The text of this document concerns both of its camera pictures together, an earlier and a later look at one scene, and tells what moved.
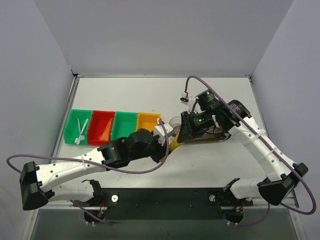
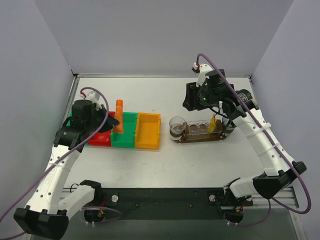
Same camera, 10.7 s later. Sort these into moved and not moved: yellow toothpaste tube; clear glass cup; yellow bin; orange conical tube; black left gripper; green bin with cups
Moved: orange conical tube; yellow toothpaste tube; black left gripper
Not moved: clear glass cup; green bin with cups; yellow bin
